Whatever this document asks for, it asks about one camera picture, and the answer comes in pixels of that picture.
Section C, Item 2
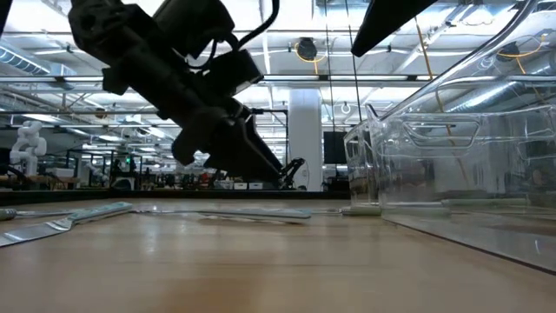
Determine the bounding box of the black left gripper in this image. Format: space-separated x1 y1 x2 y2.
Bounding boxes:
102 43 288 184

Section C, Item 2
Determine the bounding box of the blue patterned handle knife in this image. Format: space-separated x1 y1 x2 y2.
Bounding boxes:
0 201 134 249
195 207 313 221

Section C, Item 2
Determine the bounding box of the long ceiling light bar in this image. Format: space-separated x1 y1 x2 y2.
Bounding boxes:
0 74 440 83

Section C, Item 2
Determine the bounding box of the white building column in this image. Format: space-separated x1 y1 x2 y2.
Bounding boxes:
288 89 324 192

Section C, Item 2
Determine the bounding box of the black monitor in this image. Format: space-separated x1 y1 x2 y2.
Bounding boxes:
322 130 348 165

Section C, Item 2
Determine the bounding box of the clear plastic bin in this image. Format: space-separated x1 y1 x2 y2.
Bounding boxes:
480 102 556 216
343 103 386 213
367 0 556 276

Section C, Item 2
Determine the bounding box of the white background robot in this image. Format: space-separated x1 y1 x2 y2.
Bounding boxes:
9 120 48 177

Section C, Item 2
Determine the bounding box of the yellow hanging cable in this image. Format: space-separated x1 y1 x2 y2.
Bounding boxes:
414 19 457 149

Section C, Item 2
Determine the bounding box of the thin black hanging cable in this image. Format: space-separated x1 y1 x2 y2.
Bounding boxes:
324 0 336 131

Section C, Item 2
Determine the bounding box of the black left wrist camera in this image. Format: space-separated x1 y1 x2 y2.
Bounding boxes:
203 48 265 99

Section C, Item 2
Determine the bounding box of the black reel with orange cable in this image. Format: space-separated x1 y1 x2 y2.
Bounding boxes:
294 37 327 75
497 34 548 75

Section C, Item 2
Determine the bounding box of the black background workstation frame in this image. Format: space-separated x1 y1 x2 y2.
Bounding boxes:
64 149 144 191

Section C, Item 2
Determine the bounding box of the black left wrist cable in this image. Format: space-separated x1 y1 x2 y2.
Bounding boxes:
186 0 280 71

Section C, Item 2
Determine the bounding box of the black metal table frame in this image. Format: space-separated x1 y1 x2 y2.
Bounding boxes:
0 190 352 206

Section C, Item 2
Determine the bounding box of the silver ventilation duct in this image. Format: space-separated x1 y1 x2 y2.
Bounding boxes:
0 45 77 78

